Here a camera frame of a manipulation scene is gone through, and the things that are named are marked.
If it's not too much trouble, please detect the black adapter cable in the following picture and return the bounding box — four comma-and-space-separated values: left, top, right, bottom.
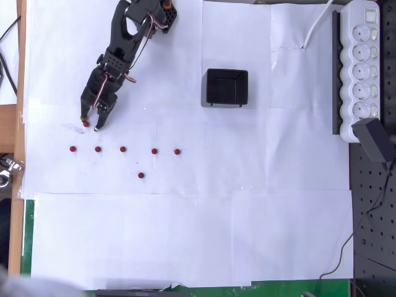
315, 162, 395, 297

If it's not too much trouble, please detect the green mat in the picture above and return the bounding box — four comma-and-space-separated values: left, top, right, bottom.
20, 199, 352, 297

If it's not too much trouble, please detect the black power adapter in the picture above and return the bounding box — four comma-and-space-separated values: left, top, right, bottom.
351, 117, 392, 163

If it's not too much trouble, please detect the red white gripper servo cable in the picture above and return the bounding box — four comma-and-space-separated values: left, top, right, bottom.
92, 72, 112, 109

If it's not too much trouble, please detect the white power cable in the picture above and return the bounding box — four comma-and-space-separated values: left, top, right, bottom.
302, 0, 335, 50

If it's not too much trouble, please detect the white paper table cover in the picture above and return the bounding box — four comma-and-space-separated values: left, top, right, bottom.
20, 0, 355, 291

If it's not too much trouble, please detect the thin black cable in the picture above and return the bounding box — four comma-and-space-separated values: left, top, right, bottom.
0, 15, 23, 41
0, 51, 18, 97

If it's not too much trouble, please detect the black box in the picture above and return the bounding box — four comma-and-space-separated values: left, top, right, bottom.
200, 68, 249, 108

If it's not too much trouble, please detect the blurred grey object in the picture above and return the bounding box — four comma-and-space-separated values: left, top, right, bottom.
0, 264, 86, 297

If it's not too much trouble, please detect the black pegboard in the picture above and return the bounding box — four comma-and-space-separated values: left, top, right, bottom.
348, 0, 396, 297

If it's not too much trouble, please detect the arm servo cable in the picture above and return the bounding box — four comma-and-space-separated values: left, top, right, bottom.
128, 14, 165, 71

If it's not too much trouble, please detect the silver metal clamp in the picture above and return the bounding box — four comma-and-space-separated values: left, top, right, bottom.
0, 157, 24, 188

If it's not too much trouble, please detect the flat black device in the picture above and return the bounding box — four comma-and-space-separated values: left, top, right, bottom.
95, 288, 189, 297

